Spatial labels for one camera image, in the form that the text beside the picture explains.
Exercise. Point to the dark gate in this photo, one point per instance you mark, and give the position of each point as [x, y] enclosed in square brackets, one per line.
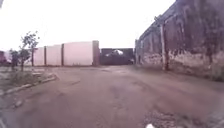
[116, 57]

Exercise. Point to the brown dirt road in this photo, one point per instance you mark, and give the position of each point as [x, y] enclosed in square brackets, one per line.
[110, 96]

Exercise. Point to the pole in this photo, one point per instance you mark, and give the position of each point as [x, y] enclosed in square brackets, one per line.
[163, 46]

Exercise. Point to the robot's own part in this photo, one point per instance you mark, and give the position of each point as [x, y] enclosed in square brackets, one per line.
[150, 126]

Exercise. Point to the small tree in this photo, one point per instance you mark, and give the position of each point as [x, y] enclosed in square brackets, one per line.
[14, 57]
[30, 41]

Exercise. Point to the concrete kerb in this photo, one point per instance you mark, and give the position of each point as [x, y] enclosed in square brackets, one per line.
[26, 86]

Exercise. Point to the weedy ground strip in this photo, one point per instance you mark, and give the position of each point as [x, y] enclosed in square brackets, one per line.
[16, 78]

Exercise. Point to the pale panelled wall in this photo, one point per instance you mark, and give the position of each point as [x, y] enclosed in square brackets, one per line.
[71, 53]

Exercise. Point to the dark stained wall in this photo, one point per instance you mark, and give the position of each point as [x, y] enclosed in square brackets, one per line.
[190, 40]

